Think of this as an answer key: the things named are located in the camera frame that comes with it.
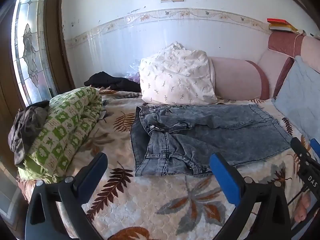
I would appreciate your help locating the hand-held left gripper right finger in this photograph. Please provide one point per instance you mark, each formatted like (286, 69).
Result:
(225, 175)

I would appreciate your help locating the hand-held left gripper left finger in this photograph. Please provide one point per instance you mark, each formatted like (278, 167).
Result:
(95, 175)

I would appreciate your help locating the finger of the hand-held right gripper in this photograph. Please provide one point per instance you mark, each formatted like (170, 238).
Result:
(315, 147)
(300, 148)

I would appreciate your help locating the grey-blue denim pants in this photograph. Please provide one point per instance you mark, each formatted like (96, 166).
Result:
(212, 135)

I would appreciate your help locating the person's right hand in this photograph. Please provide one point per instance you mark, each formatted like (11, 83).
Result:
(303, 208)

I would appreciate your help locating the green patterned quilt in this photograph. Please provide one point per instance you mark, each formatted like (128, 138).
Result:
(65, 135)

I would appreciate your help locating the light blue quilted pillow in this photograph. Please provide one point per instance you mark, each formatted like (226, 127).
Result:
(300, 95)

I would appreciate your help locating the leaf-print blanket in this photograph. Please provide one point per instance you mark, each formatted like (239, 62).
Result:
(155, 205)

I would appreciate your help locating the dark camouflage cloth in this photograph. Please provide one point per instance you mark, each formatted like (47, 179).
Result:
(27, 125)

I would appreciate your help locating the black garment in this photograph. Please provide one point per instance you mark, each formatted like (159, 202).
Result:
(112, 82)

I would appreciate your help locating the pink upholstered headboard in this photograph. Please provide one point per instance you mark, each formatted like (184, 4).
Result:
(235, 77)

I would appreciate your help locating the purple plastic bag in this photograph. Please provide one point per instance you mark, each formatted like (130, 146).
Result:
(133, 74)

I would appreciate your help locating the white leaf-print pillow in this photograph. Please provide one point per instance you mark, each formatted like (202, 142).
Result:
(175, 77)

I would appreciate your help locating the red book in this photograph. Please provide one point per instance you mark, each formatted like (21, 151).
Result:
(277, 21)

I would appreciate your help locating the stained glass door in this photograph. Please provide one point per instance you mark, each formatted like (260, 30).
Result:
(30, 42)

